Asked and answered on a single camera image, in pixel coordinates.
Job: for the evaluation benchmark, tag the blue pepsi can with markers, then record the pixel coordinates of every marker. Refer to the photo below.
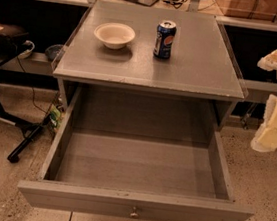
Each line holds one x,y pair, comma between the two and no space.
165,34

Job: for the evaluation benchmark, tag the grey cabinet with top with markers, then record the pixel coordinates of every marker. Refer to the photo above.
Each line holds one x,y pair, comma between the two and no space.
200,64

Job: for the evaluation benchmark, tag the open grey top drawer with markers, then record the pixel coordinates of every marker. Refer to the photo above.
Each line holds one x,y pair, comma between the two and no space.
116,150

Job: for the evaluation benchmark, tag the metal drawer knob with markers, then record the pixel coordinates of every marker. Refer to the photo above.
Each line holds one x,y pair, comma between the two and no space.
134,213

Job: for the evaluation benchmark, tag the white paper bowl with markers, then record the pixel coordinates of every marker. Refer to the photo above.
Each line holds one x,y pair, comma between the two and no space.
114,35

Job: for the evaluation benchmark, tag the green small object on floor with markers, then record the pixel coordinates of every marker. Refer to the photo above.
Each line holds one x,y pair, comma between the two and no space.
55,116

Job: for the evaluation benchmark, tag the dark round bowl on shelf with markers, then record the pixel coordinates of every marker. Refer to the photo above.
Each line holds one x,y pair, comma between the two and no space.
54,51

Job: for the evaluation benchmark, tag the black folding stand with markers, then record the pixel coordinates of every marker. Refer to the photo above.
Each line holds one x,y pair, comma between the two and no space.
29,130

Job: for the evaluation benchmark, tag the black box on stand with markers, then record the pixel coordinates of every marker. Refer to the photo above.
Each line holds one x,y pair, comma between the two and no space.
12,34

